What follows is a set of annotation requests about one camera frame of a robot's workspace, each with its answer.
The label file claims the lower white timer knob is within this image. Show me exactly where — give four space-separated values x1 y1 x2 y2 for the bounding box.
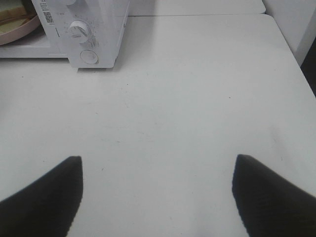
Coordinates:
68 20 89 43

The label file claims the toast sandwich with lettuce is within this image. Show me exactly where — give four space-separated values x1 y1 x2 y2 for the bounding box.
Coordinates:
0 0 37 34

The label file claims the pink round plate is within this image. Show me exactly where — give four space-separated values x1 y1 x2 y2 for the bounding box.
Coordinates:
0 15 41 45

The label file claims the round door release button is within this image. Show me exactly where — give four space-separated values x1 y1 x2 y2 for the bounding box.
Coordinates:
80 50 98 64

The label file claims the white microwave oven body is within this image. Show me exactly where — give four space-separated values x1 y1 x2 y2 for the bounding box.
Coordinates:
0 0 130 68

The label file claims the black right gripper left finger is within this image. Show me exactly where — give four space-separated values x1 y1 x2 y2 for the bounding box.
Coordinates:
0 156 83 237

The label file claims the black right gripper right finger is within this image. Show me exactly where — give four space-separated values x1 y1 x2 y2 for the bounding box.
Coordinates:
232 155 316 237

